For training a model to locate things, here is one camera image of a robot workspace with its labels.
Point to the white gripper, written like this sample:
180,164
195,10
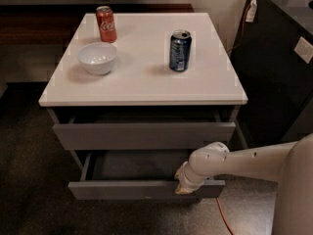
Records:
187,178

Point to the grey drawer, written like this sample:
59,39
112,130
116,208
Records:
127,176
142,135

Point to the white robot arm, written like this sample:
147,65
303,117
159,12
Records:
290,165

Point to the grey top drawer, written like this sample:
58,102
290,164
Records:
142,135

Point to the white-top grey drawer cabinet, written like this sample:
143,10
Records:
141,85

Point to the blue soda can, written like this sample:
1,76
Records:
180,49

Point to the white bowl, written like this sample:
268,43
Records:
97,58

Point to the black cabinet at right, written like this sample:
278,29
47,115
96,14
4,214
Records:
278,81

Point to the red Coca-Cola can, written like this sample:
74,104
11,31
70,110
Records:
105,20

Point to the dark wooden bench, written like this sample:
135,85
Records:
41,24

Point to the white cable tag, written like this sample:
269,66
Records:
251,12

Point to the white wall outlet plate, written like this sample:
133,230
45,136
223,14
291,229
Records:
304,50

